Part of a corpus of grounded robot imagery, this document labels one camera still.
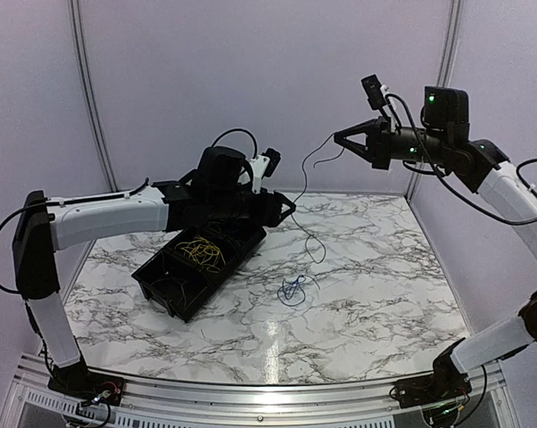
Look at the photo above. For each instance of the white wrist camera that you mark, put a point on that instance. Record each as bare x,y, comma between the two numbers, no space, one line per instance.
262,166
373,90

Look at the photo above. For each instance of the black three-compartment plastic bin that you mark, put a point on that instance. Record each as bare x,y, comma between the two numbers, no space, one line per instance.
184,274

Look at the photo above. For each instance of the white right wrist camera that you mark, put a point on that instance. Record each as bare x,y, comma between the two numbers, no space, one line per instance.
373,90

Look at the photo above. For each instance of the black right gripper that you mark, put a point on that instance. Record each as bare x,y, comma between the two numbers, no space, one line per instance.
378,150

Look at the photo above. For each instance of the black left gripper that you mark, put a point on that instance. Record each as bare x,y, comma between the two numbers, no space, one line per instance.
268,215

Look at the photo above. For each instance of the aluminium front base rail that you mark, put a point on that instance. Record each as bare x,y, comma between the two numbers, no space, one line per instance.
154,402

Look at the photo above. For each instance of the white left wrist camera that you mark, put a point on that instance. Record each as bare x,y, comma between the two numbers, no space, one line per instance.
262,166

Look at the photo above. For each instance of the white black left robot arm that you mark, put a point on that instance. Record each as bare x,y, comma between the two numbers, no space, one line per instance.
49,225

